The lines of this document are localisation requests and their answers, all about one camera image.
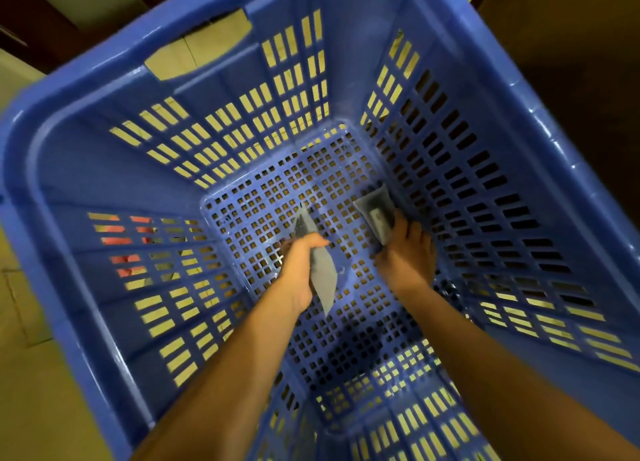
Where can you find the person's left hand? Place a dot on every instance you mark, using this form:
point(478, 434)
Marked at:
point(296, 273)

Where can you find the person's right hand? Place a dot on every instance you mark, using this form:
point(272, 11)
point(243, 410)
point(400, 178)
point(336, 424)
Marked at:
point(407, 265)

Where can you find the person's right fingers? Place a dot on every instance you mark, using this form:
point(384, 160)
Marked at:
point(412, 228)

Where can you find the person's right forearm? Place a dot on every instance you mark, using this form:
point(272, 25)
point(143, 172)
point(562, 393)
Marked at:
point(505, 380)

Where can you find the grey pouch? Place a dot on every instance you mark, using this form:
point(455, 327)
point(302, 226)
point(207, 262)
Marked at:
point(322, 270)

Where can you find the dark wooden furniture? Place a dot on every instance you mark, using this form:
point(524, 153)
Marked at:
point(35, 30)

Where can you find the person's left forearm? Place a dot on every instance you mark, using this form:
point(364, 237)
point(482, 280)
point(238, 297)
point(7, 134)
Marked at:
point(215, 390)

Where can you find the person's left thumb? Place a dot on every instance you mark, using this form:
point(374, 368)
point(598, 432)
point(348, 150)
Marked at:
point(316, 242)

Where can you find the clear plastic packet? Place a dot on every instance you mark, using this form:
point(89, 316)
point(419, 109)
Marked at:
point(376, 214)

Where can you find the blue plastic laundry basket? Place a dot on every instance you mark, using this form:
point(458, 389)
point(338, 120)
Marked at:
point(150, 175)

